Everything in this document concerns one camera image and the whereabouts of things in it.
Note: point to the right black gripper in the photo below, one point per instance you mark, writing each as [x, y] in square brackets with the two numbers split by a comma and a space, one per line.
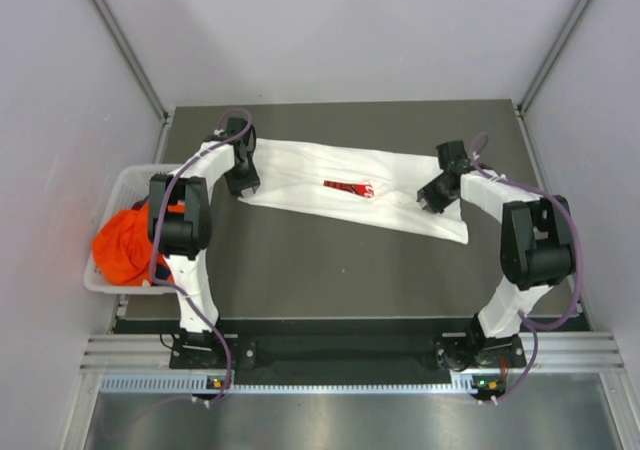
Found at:
[433, 203]

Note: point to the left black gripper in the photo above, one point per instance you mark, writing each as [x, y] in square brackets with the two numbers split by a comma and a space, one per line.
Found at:
[250, 180]

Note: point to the white t-shirt red print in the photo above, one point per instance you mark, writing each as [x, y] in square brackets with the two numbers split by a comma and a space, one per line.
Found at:
[370, 187]

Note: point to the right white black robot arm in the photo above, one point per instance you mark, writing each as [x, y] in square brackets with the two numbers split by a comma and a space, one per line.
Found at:
[536, 252]

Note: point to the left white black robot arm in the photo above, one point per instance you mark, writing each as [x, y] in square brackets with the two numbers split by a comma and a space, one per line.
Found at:
[180, 224]

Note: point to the white plastic laundry basket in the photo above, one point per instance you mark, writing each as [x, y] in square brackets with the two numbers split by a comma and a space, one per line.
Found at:
[131, 186]

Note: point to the orange t-shirt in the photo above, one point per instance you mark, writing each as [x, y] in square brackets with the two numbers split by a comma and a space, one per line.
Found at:
[122, 250]

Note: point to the left aluminium corner post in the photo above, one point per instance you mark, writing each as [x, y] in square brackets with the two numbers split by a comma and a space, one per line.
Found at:
[125, 49]

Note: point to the aluminium corner post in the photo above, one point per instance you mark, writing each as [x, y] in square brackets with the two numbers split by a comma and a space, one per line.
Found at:
[125, 49]
[568, 27]

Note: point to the aluminium frame rail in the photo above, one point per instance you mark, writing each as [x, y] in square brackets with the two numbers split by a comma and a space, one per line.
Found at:
[558, 352]

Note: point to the right aluminium corner post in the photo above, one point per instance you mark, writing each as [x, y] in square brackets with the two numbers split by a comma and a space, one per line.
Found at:
[568, 27]

